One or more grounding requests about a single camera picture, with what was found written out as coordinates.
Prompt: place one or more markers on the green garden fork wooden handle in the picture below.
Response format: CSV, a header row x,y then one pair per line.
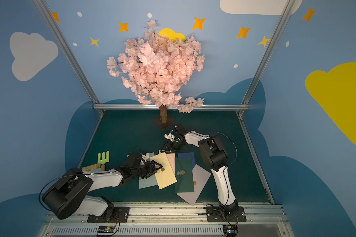
x,y
103,158

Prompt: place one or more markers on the light teal envelope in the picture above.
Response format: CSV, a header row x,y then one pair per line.
x,y
149,182

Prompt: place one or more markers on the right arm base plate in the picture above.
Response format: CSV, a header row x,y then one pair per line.
x,y
214,214

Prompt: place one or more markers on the dark blue envelope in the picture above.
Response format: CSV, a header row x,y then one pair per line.
x,y
188,155

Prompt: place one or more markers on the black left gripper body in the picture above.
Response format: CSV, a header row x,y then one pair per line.
x,y
148,170

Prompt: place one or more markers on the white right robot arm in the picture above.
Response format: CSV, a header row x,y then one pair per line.
x,y
214,156

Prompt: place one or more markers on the cream yellow envelope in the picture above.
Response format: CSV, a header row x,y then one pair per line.
x,y
165,176

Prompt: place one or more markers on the lavender envelope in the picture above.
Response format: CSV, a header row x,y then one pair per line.
x,y
200,179

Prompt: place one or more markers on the dark green envelope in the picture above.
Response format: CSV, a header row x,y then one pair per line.
x,y
184,175

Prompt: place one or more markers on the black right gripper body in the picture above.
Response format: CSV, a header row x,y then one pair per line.
x,y
172,143

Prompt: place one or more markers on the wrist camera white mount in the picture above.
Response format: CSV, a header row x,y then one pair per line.
x,y
170,137
147,156

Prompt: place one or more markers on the aluminium rail front frame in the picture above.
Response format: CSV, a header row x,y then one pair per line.
x,y
147,219

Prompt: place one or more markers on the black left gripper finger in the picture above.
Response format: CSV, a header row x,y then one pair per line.
x,y
147,173
153,167

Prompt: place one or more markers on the pink blossom artificial tree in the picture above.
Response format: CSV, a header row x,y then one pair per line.
x,y
155,68

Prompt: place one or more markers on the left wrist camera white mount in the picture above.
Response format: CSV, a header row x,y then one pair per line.
x,y
147,156

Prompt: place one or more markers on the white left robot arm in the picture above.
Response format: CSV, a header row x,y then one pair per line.
x,y
68,194

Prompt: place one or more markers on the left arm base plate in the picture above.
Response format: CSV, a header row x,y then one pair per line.
x,y
111,215

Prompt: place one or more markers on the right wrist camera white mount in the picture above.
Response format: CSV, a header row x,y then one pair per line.
x,y
170,137

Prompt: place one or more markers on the pink envelope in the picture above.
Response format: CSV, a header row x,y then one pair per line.
x,y
171,159

